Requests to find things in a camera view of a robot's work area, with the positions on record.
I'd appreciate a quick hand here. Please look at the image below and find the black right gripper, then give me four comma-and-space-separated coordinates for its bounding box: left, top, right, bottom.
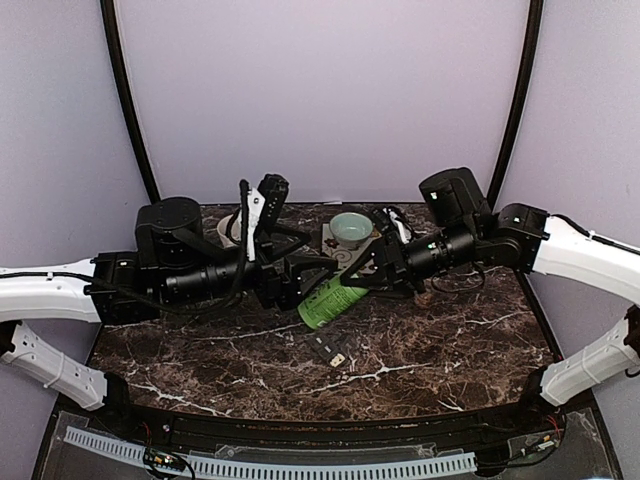
341, 220, 480, 299

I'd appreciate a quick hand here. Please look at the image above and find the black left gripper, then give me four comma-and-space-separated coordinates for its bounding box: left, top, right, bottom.
164, 223, 340, 311

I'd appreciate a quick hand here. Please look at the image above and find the green labelled supplement bottle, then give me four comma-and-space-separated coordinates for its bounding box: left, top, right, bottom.
297, 275, 369, 330

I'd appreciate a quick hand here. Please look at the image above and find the clear pill bottle green label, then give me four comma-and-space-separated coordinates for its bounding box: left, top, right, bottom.
414, 293, 433, 308

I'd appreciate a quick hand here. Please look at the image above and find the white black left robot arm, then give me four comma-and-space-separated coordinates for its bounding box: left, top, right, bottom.
1, 197, 337, 436

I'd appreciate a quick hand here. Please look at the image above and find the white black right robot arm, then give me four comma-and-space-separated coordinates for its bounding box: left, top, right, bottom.
340, 167, 639, 434

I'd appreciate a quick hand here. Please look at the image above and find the square floral ceramic plate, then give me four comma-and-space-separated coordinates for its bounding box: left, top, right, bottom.
321, 223, 381, 271

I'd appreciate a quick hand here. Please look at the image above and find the light green ceramic bowl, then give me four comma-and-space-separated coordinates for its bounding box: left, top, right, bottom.
329, 212, 374, 250

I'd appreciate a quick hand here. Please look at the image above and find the white floral ceramic mug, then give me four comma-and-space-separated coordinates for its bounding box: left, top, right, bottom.
216, 214, 241, 249

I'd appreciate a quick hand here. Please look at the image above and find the white slotted cable duct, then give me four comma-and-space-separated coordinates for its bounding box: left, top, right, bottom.
63, 426, 477, 479

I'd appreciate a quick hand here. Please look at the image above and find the black right frame post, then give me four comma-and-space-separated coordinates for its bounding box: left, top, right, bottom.
487, 0, 544, 209

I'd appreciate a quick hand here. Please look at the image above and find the black frame post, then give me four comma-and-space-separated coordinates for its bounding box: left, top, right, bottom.
99, 0, 161, 203
487, 0, 544, 209

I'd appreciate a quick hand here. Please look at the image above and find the black left frame post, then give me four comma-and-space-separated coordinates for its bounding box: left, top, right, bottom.
99, 0, 161, 203

